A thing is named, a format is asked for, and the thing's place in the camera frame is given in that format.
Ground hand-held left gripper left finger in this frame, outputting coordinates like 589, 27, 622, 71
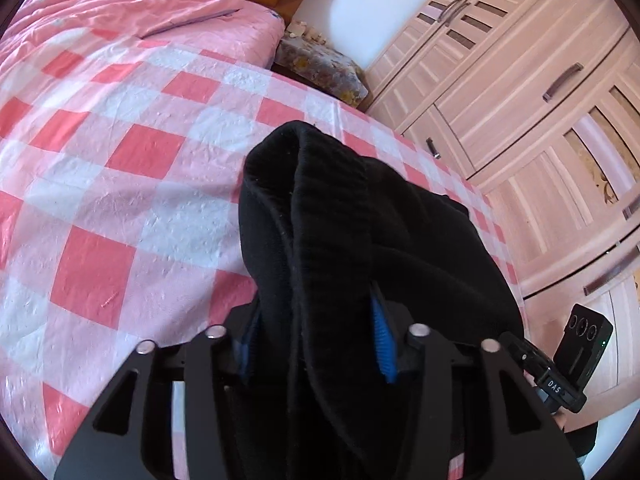
52, 305, 296, 480

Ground light wooden wardrobe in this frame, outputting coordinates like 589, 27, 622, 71
362, 0, 640, 480

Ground pink white checkered bed sheet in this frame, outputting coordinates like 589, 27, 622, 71
0, 40, 526, 480

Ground pink quilt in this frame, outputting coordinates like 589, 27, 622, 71
0, 0, 288, 73

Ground floral bedside stool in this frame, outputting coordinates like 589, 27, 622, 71
272, 32, 371, 108

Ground black pants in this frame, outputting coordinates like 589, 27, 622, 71
237, 120, 526, 480

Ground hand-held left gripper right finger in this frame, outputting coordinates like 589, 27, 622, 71
370, 291, 586, 480

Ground small beige object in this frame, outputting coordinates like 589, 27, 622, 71
285, 20, 328, 43

